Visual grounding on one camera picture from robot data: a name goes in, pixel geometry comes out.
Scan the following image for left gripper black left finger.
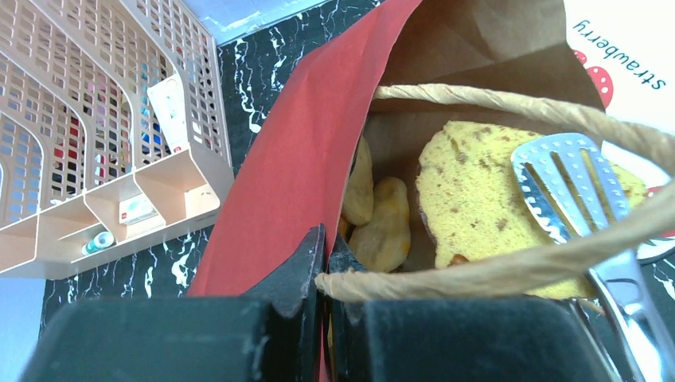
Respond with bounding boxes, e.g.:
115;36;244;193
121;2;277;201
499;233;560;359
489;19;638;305
22;225;325;381

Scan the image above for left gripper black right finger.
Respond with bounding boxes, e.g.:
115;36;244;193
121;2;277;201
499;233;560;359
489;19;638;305
329;234;623;382

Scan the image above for round yellow fake bread slice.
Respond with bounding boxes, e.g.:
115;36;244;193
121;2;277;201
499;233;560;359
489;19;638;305
415;120;649;301

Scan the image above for red brown paper bag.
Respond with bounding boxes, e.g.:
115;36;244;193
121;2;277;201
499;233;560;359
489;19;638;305
187;0;675;382

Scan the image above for metal food tongs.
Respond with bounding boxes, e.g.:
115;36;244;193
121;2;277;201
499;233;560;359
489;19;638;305
511;133;674;381

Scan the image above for brown twisted fake bread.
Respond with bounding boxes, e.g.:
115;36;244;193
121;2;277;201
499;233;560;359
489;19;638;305
349;177;411;272

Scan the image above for long yellow fake bread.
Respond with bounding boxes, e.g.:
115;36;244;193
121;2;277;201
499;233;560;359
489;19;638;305
342;136;373;225

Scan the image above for small white label box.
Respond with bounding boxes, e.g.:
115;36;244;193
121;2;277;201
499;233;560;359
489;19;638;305
119;194;158;225

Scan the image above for small green white tube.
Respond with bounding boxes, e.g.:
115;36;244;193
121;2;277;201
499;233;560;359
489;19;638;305
81;231;115;256

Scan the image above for white card box in organizer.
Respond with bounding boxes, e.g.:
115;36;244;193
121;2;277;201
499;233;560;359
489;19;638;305
147;73;189;154

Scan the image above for pink plastic file organizer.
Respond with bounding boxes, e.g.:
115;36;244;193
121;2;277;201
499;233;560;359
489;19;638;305
1;1;233;279

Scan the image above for strawberry print cutting board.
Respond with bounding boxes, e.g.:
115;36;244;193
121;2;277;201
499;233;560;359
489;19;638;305
563;0;675;265

